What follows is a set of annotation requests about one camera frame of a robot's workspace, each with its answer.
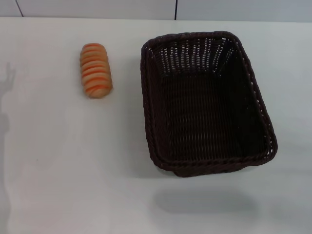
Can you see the orange striped bread loaf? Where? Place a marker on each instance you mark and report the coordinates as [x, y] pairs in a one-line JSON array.
[[95, 70]]

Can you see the dark brown woven basket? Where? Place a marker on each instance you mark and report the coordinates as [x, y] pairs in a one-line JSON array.
[[207, 117]]

